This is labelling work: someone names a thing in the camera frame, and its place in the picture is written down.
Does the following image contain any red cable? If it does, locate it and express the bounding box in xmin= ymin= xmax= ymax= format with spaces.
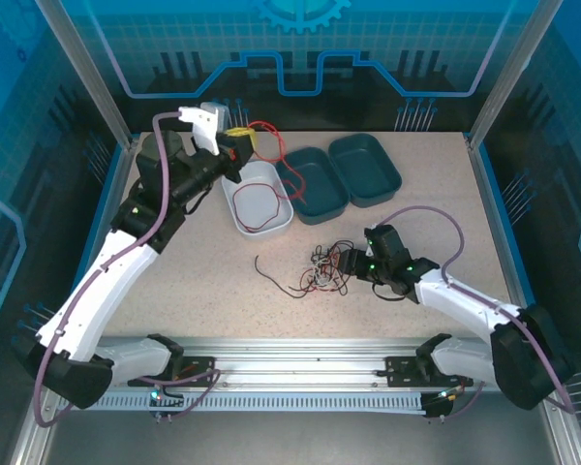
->
xmin=297 ymin=268 xmax=340 ymax=295
xmin=232 ymin=120 xmax=309 ymax=233

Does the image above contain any white plastic bin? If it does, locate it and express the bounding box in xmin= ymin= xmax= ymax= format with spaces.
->
xmin=221 ymin=160 xmax=295 ymax=242

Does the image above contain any blue table side trim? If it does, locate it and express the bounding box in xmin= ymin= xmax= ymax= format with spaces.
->
xmin=474 ymin=144 xmax=549 ymax=351
xmin=52 ymin=142 xmax=130 ymax=355

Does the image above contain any teal plastic bin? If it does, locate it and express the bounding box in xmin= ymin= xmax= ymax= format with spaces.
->
xmin=275 ymin=146 xmax=350 ymax=227
xmin=327 ymin=133 xmax=402 ymax=209

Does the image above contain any black connector box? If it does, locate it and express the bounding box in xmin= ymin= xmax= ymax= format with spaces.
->
xmin=147 ymin=390 xmax=186 ymax=423
xmin=423 ymin=390 xmax=454 ymax=423

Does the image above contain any grey metal panel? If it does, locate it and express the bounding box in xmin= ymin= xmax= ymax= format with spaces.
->
xmin=9 ymin=406 xmax=581 ymax=465

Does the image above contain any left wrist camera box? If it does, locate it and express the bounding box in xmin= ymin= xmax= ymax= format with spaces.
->
xmin=177 ymin=101 xmax=232 ymax=157

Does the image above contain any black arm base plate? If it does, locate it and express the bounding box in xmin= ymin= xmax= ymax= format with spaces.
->
xmin=128 ymin=356 xmax=217 ymax=388
xmin=384 ymin=356 xmax=474 ymax=388

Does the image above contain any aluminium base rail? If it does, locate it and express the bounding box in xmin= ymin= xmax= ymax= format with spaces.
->
xmin=46 ymin=336 xmax=558 ymax=391

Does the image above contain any aluminium frame post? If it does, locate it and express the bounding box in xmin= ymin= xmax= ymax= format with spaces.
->
xmin=467 ymin=0 xmax=558 ymax=150
xmin=33 ymin=0 xmax=138 ymax=147

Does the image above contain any slotted cable duct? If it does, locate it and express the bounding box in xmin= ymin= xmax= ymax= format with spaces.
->
xmin=56 ymin=390 xmax=428 ymax=414

